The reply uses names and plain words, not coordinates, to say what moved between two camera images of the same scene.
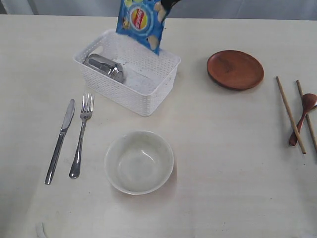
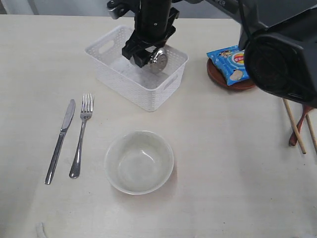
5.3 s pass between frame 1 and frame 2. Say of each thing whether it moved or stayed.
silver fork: stayed
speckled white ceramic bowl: stayed
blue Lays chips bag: moved
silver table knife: stayed
